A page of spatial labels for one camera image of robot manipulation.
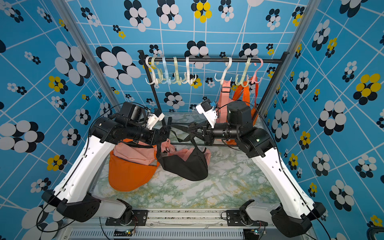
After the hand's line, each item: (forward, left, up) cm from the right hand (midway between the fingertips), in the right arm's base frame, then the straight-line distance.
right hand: (192, 130), depth 55 cm
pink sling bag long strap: (+12, +8, -39) cm, 41 cm away
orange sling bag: (-2, +38, -38) cm, 53 cm away
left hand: (+3, +11, -9) cm, 15 cm away
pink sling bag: (+9, +32, -37) cm, 50 cm away
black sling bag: (-7, -1, -18) cm, 19 cm away
